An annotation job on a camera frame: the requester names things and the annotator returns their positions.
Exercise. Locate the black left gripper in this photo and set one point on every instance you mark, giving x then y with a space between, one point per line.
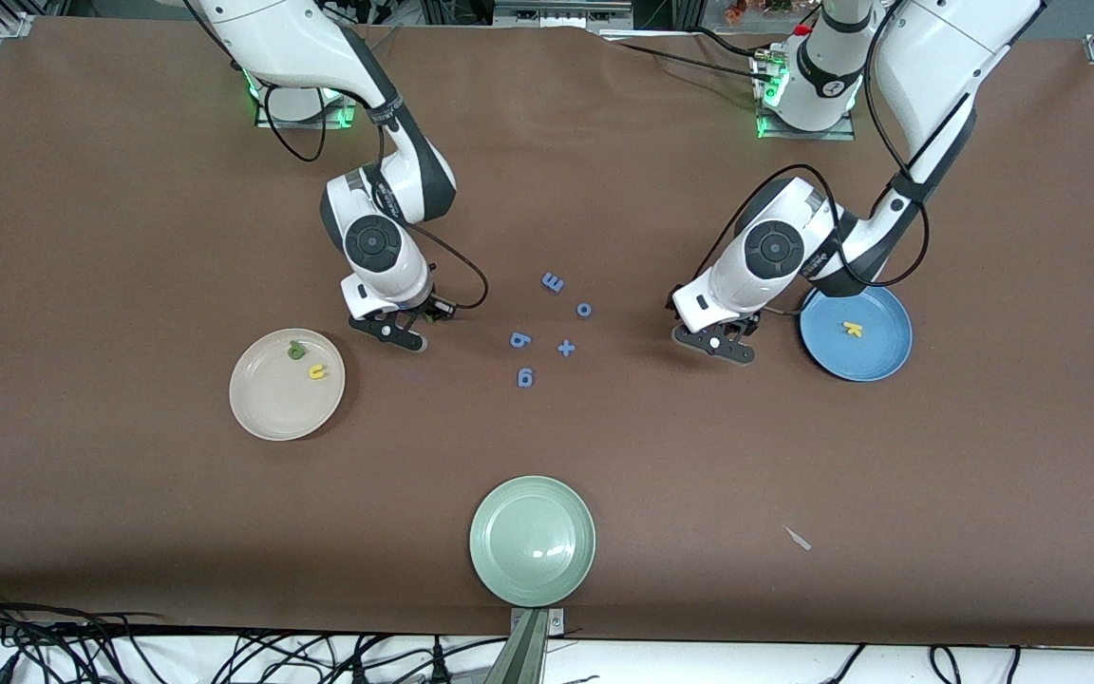
752 323

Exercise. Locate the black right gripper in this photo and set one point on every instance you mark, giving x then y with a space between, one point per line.
430 309

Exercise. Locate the yellow foam letter k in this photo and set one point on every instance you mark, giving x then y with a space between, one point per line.
853 330

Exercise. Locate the green round foam letter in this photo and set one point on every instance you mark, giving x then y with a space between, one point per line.
296 351

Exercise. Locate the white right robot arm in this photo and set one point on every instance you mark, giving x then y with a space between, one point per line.
300 38

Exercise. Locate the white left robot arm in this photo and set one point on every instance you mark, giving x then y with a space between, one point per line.
936 57

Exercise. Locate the blue foam letter b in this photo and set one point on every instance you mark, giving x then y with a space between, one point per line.
519 339

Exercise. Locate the blue foam letter g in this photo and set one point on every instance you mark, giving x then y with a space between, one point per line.
525 377

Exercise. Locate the blue round plate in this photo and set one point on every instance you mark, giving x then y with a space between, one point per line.
875 351

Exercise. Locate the blue foam letter m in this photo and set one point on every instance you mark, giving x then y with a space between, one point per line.
553 282

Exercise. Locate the beige round plate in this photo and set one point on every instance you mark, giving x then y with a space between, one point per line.
272 399

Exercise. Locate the small white paper scrap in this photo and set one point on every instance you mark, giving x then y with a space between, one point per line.
799 540

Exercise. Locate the green round plate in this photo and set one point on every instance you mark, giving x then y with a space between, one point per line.
533 541

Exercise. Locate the grey metal box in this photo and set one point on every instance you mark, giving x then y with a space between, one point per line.
556 13

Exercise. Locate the brown table cover sheet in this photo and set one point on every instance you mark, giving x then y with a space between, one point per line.
129 494

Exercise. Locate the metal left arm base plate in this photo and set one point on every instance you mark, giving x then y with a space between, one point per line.
794 135

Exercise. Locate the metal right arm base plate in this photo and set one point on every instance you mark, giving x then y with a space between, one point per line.
344 120

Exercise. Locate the grey metal camera post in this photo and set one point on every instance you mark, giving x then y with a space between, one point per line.
523 655

